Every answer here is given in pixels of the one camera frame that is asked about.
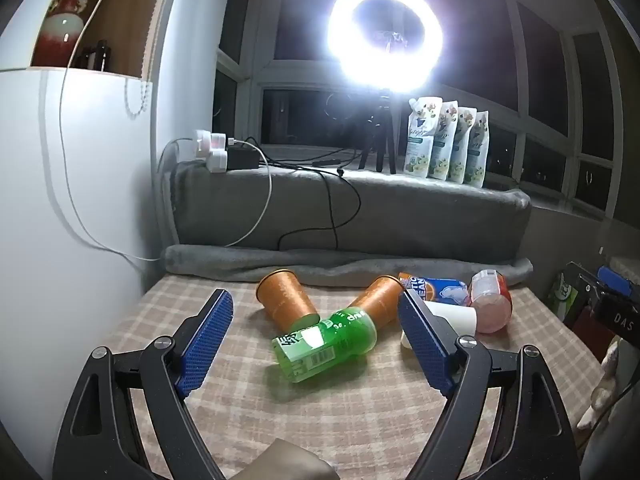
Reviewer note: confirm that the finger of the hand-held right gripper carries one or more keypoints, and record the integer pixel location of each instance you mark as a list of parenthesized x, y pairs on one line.
[(614, 280)]

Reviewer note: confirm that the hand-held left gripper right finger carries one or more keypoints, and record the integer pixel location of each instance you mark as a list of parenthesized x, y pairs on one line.
[(425, 350)]

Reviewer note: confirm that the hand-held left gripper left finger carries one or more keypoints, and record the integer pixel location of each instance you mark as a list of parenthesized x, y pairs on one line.
[(205, 345)]

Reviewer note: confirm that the green plastic bottle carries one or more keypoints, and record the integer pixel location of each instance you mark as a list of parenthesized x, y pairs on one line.
[(325, 342)]

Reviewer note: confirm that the white paper cup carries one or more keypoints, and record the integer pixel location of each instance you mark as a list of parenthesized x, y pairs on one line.
[(455, 316)]

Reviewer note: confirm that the orange paper cup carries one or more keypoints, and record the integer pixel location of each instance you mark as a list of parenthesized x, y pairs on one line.
[(287, 300), (377, 302)]

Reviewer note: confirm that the green box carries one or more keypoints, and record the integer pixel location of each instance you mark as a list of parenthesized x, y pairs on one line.
[(560, 295)]

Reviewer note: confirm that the cream plush toy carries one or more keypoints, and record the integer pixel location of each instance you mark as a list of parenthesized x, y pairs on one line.
[(602, 390)]

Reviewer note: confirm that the beige checkered sheet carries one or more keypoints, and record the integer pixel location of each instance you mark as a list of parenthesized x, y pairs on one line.
[(325, 420)]

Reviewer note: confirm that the grey blanket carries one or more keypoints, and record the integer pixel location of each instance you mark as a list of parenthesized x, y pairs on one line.
[(400, 220)]

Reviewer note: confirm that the brown soft object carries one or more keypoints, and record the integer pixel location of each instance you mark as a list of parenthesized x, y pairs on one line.
[(285, 462)]

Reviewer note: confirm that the white charger plug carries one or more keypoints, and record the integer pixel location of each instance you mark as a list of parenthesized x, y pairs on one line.
[(217, 161), (207, 142)]

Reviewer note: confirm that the white green refill pouch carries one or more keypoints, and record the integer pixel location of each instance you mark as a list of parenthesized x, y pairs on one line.
[(419, 140), (464, 150), (479, 152), (446, 145)]

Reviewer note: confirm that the black power strip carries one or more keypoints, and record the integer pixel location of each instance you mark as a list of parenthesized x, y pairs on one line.
[(242, 159)]

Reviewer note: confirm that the white cabinet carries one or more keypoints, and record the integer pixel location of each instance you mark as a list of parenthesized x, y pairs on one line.
[(75, 185)]

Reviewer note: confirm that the black tripod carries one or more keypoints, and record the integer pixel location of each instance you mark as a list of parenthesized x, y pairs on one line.
[(382, 125)]

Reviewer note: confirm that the dark jar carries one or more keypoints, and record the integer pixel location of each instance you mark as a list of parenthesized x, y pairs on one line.
[(97, 55)]

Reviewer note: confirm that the red ceramic vase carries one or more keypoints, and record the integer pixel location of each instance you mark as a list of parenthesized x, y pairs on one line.
[(65, 30)]

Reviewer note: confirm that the window frame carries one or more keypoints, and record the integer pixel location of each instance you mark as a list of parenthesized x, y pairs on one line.
[(257, 35)]

